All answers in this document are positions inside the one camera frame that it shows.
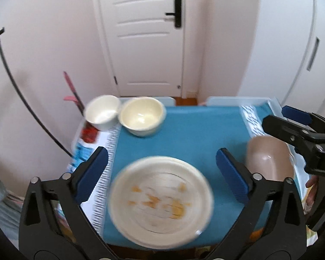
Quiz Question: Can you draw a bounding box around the black clothes rack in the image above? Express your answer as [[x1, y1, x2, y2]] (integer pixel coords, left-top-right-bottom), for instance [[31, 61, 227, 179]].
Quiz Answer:
[[0, 27, 72, 158]]

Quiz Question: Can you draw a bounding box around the blue tablecloth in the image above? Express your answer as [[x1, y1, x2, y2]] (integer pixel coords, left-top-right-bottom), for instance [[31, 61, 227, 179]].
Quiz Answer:
[[102, 104, 273, 250]]

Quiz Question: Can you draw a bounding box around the cream bowl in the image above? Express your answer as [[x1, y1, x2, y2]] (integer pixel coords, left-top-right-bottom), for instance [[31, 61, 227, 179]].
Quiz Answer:
[[118, 97, 167, 137]]

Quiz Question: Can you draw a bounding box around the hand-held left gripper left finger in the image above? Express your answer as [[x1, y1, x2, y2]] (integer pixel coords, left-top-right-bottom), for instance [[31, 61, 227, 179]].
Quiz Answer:
[[18, 146, 109, 260]]

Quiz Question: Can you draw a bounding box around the wardrobe recessed handle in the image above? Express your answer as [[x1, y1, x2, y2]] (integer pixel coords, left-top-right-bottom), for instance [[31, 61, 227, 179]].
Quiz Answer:
[[306, 37, 320, 72]]

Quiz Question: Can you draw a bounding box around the grey striped cloth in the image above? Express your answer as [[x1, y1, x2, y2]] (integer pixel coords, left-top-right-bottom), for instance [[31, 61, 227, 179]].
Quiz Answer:
[[0, 175, 23, 240]]

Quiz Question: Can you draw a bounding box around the person's right hand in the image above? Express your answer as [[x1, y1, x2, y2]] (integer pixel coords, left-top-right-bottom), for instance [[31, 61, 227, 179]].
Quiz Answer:
[[304, 175, 319, 212]]

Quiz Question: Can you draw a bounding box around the white wardrobe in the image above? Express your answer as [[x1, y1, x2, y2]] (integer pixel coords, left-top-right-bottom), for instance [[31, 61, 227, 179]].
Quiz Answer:
[[238, 0, 325, 141]]

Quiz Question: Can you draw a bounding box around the white bowl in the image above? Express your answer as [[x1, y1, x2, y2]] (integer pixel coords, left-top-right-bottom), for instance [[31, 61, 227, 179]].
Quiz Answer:
[[85, 95, 121, 132]]

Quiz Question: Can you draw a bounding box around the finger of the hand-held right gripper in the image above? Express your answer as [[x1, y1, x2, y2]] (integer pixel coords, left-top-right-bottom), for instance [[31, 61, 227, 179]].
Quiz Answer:
[[282, 105, 314, 127], [261, 115, 315, 152]]

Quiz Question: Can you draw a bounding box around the beige square bowl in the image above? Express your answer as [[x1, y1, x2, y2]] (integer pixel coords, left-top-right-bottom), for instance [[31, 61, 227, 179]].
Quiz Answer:
[[245, 135, 295, 182]]

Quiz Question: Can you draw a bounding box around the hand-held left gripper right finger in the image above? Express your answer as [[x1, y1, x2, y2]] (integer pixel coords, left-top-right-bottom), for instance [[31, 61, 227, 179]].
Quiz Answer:
[[216, 148, 307, 260]]

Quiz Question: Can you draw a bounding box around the white door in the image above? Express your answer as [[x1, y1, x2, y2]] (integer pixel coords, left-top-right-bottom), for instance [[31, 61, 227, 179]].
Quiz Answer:
[[90, 0, 196, 98]]

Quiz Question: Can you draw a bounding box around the duck print plate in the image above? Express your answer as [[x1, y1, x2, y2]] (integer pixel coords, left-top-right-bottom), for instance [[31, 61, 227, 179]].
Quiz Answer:
[[108, 156, 215, 250]]

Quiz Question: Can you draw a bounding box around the printed plastic sheet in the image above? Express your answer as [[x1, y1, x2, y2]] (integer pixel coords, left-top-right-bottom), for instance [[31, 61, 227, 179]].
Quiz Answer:
[[67, 104, 319, 240]]

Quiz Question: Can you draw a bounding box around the black door lock handle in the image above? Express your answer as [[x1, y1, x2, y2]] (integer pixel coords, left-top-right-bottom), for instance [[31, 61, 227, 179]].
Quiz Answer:
[[165, 0, 184, 29]]

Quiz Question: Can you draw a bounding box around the pink long-handled tool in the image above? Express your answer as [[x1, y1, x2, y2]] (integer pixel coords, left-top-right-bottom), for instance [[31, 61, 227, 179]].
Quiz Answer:
[[62, 71, 85, 115]]

